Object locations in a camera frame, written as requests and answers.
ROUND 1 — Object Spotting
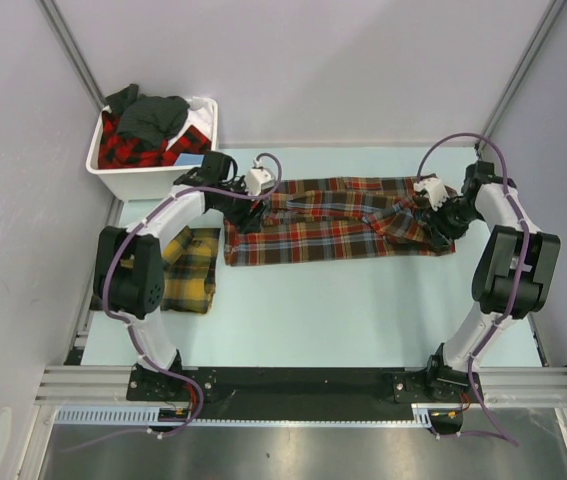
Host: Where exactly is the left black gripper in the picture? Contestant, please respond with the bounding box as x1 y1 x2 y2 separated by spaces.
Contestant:
212 176 267 235

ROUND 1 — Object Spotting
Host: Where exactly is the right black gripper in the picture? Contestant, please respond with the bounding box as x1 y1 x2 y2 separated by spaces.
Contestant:
422 196 482 247

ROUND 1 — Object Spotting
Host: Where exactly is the red brown plaid shirt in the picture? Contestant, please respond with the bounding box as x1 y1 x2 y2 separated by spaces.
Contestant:
224 177 456 267

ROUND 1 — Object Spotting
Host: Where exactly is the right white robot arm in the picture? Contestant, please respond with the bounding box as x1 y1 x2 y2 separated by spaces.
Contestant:
417 161 561 401

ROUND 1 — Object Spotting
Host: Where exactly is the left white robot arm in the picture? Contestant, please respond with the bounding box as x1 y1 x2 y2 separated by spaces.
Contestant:
93 151 282 400

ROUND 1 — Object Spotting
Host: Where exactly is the folded yellow plaid shirt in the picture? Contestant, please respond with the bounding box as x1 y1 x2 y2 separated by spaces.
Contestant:
90 225 222 315

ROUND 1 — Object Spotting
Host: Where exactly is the white shirt in bin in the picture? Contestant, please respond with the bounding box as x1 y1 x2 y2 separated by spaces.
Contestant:
169 97 218 148

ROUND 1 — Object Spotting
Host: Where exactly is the white plastic laundry bin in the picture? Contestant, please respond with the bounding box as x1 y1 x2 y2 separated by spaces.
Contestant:
86 107 203 202

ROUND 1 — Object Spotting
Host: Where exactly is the red black checked shirt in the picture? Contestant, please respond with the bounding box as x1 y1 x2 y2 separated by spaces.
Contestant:
97 111 211 170

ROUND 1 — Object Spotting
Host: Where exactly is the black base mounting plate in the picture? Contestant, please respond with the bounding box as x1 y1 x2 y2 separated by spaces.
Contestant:
126 365 484 434

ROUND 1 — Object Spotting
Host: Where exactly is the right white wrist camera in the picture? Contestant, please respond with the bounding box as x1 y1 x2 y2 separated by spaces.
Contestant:
414 177 450 211

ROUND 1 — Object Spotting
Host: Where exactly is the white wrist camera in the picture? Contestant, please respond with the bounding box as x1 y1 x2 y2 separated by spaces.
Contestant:
244 167 276 197
414 177 450 211

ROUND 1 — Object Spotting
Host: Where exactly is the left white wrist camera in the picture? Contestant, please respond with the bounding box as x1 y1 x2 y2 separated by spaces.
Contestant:
244 167 276 197

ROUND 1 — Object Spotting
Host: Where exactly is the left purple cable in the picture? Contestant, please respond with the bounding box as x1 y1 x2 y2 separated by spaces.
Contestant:
60 152 284 454

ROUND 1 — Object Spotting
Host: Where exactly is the white slotted cable duct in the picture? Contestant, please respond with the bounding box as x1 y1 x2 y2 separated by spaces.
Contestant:
55 405 431 428

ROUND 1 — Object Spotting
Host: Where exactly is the aluminium frame rail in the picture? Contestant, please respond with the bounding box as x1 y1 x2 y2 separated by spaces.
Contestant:
34 366 567 408

